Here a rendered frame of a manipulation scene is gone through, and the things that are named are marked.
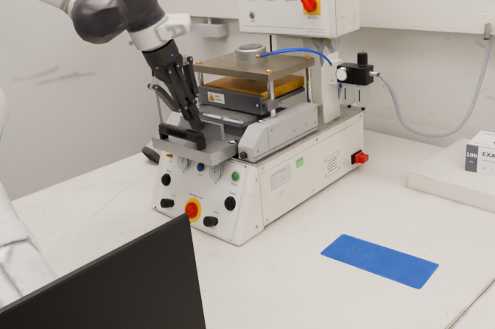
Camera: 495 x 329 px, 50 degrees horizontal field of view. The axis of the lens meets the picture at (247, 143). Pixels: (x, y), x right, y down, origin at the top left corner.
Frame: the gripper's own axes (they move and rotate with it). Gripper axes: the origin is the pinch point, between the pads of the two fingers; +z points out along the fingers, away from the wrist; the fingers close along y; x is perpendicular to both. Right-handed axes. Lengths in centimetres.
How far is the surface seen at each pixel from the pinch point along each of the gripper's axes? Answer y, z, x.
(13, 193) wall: 21, 56, -141
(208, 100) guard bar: -10.9, 4.1, -7.3
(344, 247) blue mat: 1.0, 28.8, 36.1
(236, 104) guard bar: -11.3, 3.9, 3.0
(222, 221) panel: 11.4, 20.6, 10.3
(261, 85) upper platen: -19.5, 3.4, 4.9
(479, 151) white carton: -42, 33, 48
